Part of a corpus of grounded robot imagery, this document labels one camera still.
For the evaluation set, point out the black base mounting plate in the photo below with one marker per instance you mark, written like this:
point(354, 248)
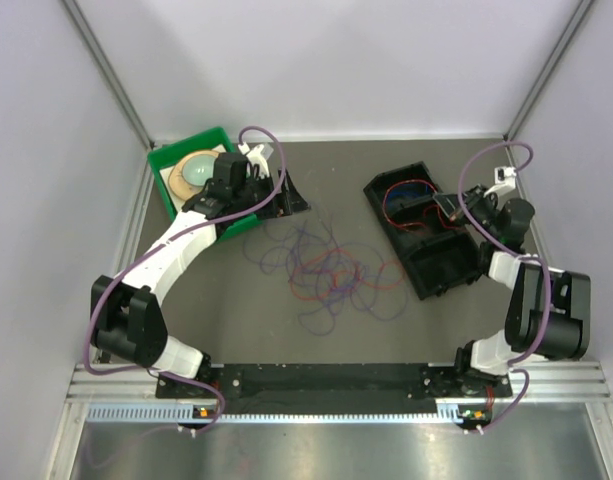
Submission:
point(415, 380)

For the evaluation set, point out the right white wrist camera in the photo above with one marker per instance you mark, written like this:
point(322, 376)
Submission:
point(505, 180)

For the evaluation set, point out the white square board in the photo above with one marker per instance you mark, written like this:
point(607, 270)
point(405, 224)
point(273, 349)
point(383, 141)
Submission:
point(165, 172)

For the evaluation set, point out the black three-compartment tray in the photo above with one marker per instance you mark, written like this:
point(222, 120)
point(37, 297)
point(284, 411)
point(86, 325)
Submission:
point(436, 255)

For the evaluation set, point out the wooden round plate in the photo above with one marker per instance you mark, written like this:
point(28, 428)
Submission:
point(179, 186)

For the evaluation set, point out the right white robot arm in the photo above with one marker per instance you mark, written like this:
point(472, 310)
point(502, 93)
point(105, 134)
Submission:
point(548, 318)

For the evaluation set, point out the light teal bowl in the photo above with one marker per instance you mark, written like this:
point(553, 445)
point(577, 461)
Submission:
point(198, 167)

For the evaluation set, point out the green plastic bin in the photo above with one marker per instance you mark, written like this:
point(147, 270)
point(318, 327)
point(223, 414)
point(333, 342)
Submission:
point(167, 155)

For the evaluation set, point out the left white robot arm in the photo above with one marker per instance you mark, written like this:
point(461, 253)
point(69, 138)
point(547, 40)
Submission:
point(126, 316)

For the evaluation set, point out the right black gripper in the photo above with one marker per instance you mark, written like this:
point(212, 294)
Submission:
point(474, 198)

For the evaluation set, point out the slotted grey cable duct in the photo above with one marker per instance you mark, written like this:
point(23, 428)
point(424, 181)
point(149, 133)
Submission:
point(190, 414)

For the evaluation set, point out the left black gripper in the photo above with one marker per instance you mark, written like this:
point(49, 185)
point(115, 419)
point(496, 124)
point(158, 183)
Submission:
point(287, 202)

